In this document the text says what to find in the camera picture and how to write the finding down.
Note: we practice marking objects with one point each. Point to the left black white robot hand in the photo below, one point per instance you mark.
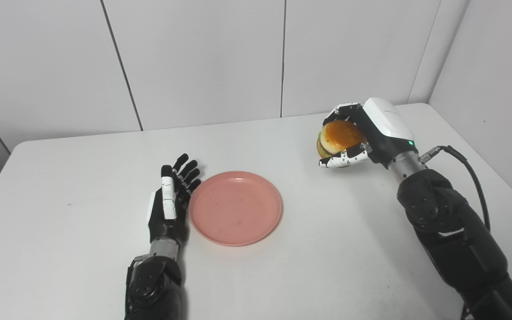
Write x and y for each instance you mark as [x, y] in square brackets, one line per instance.
[169, 204]

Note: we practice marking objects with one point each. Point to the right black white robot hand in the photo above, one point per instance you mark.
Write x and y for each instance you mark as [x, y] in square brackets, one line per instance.
[382, 129]

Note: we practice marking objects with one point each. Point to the toy hamburger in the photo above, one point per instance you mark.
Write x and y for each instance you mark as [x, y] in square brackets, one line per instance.
[338, 138]

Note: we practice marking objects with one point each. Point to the pink plastic plate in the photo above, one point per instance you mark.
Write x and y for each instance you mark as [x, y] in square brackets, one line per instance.
[235, 208]

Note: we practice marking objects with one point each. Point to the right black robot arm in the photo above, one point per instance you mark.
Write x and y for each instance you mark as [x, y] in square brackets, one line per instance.
[456, 240]

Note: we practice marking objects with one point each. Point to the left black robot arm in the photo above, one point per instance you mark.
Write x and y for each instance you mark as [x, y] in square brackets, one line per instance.
[154, 284]

